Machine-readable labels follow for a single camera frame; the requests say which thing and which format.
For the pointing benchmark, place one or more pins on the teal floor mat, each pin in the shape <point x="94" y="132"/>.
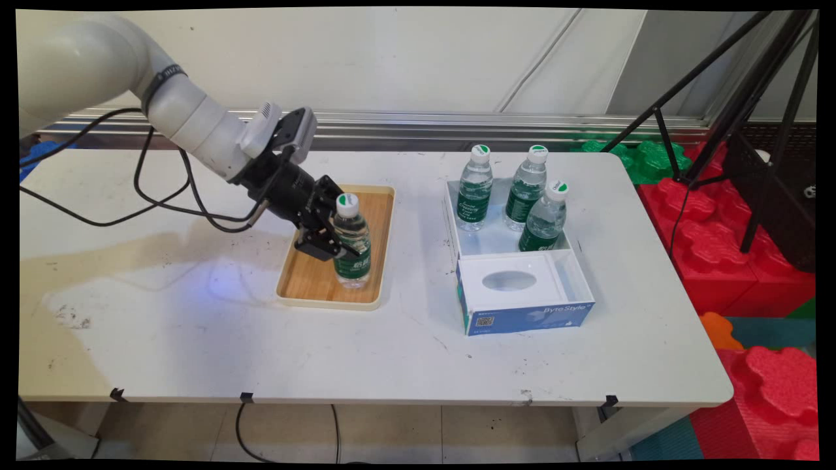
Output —
<point x="666" y="444"/>

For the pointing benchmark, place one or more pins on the black tripod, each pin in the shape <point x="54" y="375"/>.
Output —
<point x="744" y="98"/>

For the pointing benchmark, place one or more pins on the white table leg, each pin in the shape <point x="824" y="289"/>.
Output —
<point x="620" y="434"/>

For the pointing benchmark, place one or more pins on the black bag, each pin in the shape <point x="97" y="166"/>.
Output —
<point x="777" y="215"/>

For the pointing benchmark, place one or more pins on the bamboo tray with cream rim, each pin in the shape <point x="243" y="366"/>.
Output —
<point x="313" y="277"/>

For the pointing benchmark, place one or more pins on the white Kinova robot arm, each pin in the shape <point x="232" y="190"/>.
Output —
<point x="98" y="59"/>

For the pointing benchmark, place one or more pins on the aluminium wall rail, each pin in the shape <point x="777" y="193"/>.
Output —
<point x="457" y="124"/>

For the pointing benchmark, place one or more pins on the white open box blue print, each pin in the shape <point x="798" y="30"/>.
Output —
<point x="522" y="318"/>

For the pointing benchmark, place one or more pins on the large red foam block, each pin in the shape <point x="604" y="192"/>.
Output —
<point x="712" y="248"/>

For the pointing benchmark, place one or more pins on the green label water bottle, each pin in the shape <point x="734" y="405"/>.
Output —
<point x="354" y="267"/>
<point x="475" y="189"/>
<point x="545" y="222"/>
<point x="528" y="179"/>

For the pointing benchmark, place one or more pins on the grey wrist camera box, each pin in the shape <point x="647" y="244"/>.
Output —
<point x="299" y="134"/>

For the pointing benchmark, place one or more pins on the green foam block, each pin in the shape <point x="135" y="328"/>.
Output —
<point x="643" y="163"/>

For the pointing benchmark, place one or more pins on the orange foam block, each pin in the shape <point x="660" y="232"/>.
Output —
<point x="718" y="329"/>

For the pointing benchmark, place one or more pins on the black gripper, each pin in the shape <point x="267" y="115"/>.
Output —
<point x="281" y="189"/>

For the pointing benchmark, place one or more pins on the blue foam block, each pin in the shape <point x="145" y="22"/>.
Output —
<point x="39" y="156"/>

